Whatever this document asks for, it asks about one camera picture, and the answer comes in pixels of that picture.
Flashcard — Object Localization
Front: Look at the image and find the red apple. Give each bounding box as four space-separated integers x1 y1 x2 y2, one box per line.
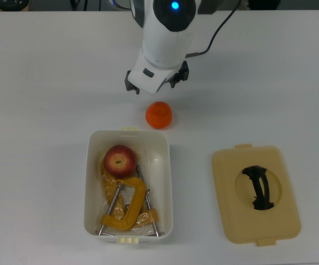
103 145 137 178

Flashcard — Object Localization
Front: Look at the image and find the orange fruit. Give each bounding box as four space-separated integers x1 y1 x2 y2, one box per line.
145 101 174 130

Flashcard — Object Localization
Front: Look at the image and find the white plastic container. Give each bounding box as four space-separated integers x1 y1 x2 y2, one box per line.
83 126 174 246

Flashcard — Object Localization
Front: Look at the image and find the clear crinkled plastic bag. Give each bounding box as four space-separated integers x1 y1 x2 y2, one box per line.
100 154 154 230

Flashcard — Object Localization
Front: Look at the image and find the large yellow C-clamp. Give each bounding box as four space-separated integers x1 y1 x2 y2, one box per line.
98 178 149 237

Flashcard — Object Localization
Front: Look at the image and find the small yellow C-clamp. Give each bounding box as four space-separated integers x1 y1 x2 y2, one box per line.
135 165 160 238

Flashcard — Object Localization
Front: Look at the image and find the dark round object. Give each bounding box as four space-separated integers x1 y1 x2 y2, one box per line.
0 0 30 12

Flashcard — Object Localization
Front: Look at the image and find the tan plastic lid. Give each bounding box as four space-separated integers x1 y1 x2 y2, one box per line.
211 143 302 247

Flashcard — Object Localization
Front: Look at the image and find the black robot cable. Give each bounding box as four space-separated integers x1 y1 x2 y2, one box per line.
186 0 242 59

